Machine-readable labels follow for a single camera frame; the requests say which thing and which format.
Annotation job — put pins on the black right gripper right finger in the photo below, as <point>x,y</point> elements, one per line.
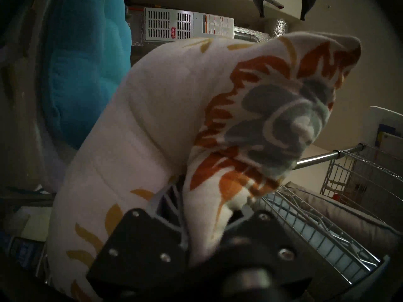
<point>241,214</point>

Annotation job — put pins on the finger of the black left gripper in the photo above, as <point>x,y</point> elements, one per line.
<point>310,4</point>
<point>258,2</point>

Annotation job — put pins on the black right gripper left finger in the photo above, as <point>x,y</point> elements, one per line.
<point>170,213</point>

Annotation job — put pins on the floral HOPE JOY throw cushion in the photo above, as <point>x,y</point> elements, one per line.
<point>163,131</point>

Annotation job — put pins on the light blue bench cushion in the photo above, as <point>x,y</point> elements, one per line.
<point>315,238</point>

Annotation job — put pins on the tan bench cushion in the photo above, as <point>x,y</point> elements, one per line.
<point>355,216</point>

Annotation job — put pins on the teal tufted seat cushion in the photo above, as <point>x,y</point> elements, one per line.
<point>85,68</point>

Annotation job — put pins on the grey furnace unit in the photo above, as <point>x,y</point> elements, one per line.
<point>163,24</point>

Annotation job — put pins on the silver foil duct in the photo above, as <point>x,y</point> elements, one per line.
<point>252,34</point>

